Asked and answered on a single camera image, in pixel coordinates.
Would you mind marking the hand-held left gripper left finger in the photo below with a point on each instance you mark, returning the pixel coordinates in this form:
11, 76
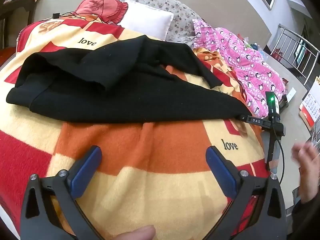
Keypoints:
86, 173

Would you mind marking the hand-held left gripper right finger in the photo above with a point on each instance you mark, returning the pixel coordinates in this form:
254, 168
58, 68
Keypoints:
222, 175

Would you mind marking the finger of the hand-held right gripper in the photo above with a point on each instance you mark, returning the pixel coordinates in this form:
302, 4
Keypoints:
255, 120

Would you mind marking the black pants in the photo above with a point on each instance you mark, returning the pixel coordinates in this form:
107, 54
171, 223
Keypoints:
130, 85

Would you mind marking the person's right forearm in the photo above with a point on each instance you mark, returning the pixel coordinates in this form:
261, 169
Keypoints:
306, 220

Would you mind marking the person's right hand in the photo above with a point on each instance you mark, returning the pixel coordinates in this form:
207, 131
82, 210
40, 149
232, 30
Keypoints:
308, 170

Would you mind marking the person's left hand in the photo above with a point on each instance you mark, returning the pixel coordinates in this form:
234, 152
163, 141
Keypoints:
137, 233

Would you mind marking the red and white calendar board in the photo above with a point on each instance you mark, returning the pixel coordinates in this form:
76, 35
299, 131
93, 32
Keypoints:
310, 105

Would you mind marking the pink printed cloth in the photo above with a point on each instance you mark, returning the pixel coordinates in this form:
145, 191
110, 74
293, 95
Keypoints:
250, 65

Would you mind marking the metal stair railing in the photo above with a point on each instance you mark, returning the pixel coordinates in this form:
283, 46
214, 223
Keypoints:
292, 47

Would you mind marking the orange red printed blanket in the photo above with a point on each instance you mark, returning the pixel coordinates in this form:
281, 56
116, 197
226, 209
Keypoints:
155, 152

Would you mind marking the grey floral quilt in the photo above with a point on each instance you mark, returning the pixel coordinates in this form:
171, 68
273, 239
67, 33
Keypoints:
180, 17

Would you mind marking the white pillow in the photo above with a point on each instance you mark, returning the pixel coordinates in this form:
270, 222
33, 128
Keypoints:
147, 20

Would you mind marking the small black device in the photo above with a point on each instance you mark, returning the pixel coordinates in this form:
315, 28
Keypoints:
56, 15

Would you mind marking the red ruffled pillow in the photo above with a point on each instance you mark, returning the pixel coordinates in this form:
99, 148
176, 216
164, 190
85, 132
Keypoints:
102, 5

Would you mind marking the dark wooden furniture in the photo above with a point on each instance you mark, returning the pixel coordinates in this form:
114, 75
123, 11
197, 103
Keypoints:
17, 12

